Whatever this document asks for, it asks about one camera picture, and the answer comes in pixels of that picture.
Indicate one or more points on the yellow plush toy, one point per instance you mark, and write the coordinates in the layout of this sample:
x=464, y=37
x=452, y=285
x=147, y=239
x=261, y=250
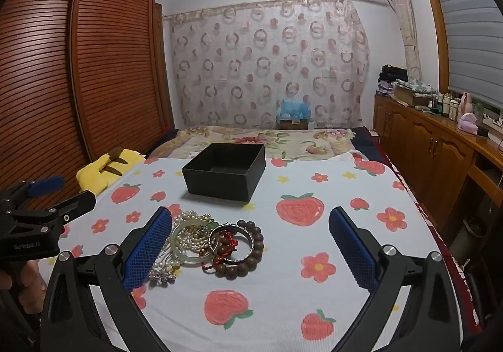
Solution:
x=102, y=173

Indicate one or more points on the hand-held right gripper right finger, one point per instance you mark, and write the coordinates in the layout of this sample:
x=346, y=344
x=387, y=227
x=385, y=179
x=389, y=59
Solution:
x=351, y=250

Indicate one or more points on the beige tied curtain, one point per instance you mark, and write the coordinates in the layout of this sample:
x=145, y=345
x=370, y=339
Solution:
x=404, y=22

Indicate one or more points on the brown slatted wardrobe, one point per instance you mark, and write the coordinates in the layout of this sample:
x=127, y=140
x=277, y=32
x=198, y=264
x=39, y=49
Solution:
x=78, y=81

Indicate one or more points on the brown flat box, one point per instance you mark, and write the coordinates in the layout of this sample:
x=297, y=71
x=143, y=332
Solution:
x=408, y=97

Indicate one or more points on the green pendant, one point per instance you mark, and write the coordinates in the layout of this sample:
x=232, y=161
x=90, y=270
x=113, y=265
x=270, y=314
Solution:
x=212, y=224

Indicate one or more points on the wooden sideboard cabinet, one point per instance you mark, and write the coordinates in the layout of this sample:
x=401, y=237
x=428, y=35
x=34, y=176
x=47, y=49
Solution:
x=432, y=155

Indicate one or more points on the dark waste bin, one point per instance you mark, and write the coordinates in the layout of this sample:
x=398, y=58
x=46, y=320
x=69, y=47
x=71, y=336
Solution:
x=473, y=236

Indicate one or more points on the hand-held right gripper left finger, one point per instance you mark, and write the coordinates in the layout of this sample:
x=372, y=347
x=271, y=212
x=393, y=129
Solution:
x=146, y=253

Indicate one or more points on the row of toiletry bottles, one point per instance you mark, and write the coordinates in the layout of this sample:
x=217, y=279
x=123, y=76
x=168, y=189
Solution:
x=446, y=106

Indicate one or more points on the pale jade bangle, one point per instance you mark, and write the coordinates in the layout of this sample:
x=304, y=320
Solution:
x=192, y=261

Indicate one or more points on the small cardboard box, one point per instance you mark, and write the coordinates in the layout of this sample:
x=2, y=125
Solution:
x=294, y=124

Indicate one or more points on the person's left hand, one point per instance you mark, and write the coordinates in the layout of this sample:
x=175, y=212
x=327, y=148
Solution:
x=29, y=283

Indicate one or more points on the circle patterned curtain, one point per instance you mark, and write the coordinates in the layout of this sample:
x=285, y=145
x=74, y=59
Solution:
x=267, y=61

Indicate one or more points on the pink rabbit bottle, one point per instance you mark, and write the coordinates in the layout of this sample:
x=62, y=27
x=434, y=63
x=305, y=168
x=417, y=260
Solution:
x=467, y=100

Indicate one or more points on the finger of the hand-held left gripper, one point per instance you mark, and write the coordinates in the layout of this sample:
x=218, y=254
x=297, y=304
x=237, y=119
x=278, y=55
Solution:
x=76, y=206
x=47, y=185

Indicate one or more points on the green floral cloth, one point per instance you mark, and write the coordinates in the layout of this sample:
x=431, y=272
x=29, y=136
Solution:
x=416, y=85

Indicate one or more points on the silver bangle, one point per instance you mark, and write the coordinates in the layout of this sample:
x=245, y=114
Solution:
x=235, y=226

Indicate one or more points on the wooden window frame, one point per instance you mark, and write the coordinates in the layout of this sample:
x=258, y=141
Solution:
x=432, y=6

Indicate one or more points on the black box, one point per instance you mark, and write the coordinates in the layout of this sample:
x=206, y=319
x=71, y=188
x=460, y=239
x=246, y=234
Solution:
x=220, y=185

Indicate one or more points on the white power strip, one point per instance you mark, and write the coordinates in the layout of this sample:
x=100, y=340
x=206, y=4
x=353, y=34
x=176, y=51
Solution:
x=492, y=123

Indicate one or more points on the strawberry print blanket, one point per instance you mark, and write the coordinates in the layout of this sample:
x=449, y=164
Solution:
x=275, y=297

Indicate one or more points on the pile of dark clothes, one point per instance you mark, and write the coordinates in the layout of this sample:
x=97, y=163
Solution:
x=393, y=79

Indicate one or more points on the floral bedsheet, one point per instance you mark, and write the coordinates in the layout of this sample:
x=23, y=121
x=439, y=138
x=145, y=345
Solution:
x=243, y=138

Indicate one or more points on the blue plastic bag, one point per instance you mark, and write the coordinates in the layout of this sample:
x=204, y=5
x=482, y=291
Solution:
x=292, y=108

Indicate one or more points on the grey window blind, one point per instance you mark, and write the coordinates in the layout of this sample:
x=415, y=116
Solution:
x=467, y=18

